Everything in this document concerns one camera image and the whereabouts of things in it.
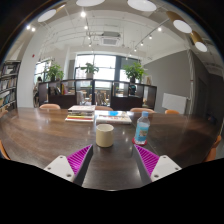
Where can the potted green plant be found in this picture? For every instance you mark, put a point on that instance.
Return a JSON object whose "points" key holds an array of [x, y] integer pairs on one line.
{"points": [[134, 71], [54, 72], [90, 70]]}

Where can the flat book with blue cover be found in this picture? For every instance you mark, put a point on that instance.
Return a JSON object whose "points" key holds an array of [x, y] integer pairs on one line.
{"points": [[119, 117]]}

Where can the dark low shelving unit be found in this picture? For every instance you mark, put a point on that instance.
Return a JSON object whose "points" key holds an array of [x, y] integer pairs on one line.
{"points": [[118, 95]]}

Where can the orange chair right side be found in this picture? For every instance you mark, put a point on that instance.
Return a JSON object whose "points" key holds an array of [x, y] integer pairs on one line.
{"points": [[212, 154]]}

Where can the left potted green plant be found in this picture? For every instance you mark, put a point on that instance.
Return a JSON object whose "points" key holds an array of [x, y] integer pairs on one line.
{"points": [[54, 72]]}

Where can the white board against wall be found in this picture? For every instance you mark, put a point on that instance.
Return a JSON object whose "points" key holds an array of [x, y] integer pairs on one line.
{"points": [[174, 102]]}

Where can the orange chair far middle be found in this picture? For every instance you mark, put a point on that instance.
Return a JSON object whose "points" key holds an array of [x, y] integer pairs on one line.
{"points": [[142, 109]]}

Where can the cream ceramic cup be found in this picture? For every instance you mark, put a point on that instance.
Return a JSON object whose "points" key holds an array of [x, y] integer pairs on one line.
{"points": [[104, 135]]}

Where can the stack of books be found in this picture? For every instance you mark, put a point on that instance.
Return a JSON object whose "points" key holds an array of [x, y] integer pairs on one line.
{"points": [[83, 113]]}

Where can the ceiling air conditioner unit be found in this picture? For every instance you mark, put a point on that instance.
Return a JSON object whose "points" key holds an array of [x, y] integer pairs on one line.
{"points": [[108, 38]]}

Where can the orange chair far right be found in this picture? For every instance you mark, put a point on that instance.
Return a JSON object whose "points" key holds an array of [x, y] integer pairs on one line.
{"points": [[171, 112]]}

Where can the middle potted green plant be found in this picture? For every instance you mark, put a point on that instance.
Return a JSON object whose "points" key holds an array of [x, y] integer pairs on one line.
{"points": [[90, 70]]}

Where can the orange chair left side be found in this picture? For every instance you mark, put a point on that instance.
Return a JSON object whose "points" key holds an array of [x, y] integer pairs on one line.
{"points": [[3, 152]]}

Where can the gold pendant lamp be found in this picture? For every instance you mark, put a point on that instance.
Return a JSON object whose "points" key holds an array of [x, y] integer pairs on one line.
{"points": [[198, 42], [178, 22]]}

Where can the round pendant lamp left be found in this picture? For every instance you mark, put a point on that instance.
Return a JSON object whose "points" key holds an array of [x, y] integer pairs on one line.
{"points": [[47, 15]]}

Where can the red round coaster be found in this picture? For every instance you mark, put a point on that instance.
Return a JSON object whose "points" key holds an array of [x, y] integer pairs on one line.
{"points": [[143, 144]]}

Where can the orange chair far left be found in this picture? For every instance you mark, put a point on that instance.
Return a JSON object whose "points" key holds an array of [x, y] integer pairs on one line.
{"points": [[50, 106]]}

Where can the round pendant lamp right centre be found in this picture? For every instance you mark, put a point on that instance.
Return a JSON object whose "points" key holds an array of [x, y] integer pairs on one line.
{"points": [[142, 5]]}

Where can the clear plastic water bottle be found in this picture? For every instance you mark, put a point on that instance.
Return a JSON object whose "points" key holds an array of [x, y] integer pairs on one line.
{"points": [[142, 128]]}

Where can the right potted green plant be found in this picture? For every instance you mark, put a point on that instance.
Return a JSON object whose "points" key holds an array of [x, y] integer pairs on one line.
{"points": [[134, 71]]}

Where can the bookshelf at left wall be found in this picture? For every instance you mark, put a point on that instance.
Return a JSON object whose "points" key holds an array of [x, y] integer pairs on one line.
{"points": [[8, 84]]}

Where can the round pendant lamp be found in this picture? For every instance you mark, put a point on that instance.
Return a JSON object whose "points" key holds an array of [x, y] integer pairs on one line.
{"points": [[47, 15], [142, 5], [89, 3]]}

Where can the gold pendant lamp upper right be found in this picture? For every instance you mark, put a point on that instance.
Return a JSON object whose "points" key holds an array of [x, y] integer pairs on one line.
{"points": [[178, 22]]}

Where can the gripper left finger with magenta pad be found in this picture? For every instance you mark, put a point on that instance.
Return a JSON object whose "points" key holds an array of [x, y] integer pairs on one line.
{"points": [[73, 167]]}

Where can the orange chair centre behind books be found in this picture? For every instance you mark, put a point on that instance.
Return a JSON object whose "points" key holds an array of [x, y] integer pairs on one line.
{"points": [[103, 108]]}

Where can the gold pendant lamp far right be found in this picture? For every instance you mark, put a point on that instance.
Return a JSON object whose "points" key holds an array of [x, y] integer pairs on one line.
{"points": [[198, 42]]}

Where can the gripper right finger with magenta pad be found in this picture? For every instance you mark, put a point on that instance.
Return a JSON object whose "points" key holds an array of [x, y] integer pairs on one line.
{"points": [[153, 167]]}

